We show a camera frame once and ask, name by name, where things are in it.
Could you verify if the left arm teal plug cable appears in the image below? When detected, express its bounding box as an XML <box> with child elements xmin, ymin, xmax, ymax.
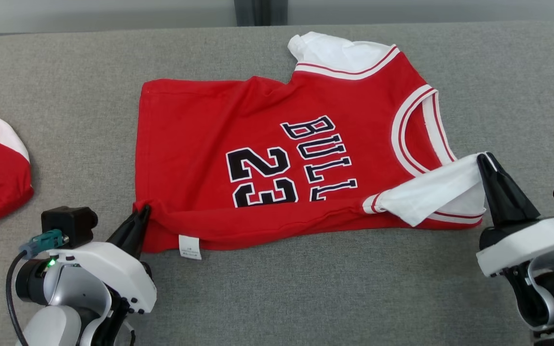
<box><xmin>6</xmin><ymin>229</ymin><xmax>70</xmax><ymax>346</ymax></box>

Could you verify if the grey metal post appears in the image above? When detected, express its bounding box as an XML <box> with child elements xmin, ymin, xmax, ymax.
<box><xmin>234</xmin><ymin>0</ymin><xmax>289</xmax><ymax>27</ymax></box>

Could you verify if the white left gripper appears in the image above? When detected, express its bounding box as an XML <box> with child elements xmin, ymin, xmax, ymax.
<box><xmin>49</xmin><ymin>204</ymin><xmax>158</xmax><ymax>315</ymax></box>

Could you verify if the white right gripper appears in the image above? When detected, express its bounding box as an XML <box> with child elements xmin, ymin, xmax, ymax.
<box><xmin>476</xmin><ymin>151</ymin><xmax>554</xmax><ymax>278</ymax></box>

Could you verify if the red Bulls 23 jersey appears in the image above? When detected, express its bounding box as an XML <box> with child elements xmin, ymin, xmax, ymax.
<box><xmin>133</xmin><ymin>32</ymin><xmax>490</xmax><ymax>260</ymax></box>

